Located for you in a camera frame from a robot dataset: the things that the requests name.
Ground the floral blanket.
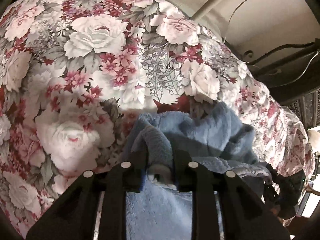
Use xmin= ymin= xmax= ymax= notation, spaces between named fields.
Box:
xmin=0 ymin=0 xmax=315 ymax=240

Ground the dark carved wooden cabinet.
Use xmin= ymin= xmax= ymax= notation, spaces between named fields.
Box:
xmin=282 ymin=90 xmax=320 ymax=130

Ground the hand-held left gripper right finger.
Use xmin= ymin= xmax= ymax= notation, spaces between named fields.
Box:
xmin=174 ymin=149 xmax=292 ymax=240

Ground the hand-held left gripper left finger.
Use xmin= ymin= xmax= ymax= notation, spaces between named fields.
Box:
xmin=25 ymin=151 xmax=148 ymax=240

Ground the thin white cable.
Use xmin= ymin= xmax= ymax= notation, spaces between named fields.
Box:
xmin=222 ymin=0 xmax=275 ymax=43

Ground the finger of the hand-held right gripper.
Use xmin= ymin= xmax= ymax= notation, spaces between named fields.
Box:
xmin=265 ymin=164 xmax=279 ymax=200

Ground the white pole stand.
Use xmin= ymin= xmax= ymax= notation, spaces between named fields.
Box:
xmin=191 ymin=0 xmax=273 ymax=22

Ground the blue fleece jacket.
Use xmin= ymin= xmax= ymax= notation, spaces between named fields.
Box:
xmin=124 ymin=102 xmax=273 ymax=240

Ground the black metal scroll frame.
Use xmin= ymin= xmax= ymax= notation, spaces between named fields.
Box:
xmin=240 ymin=39 xmax=320 ymax=86

